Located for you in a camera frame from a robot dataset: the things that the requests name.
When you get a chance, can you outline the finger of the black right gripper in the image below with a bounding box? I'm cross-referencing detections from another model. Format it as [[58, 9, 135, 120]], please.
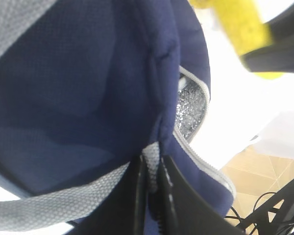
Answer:
[[242, 44, 294, 73], [266, 3, 294, 47]]

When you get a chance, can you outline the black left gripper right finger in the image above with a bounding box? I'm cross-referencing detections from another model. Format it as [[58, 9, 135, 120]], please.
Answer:
[[159, 156, 243, 235]]

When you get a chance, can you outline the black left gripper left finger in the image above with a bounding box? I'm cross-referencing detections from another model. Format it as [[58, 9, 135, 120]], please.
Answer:
[[71, 157, 147, 235]]

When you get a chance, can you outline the yellow banana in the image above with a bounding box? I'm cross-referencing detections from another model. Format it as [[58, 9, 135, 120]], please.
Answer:
[[189, 0, 274, 71]]

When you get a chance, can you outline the navy blue lunch bag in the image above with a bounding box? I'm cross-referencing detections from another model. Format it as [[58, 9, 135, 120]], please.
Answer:
[[0, 0, 235, 235]]

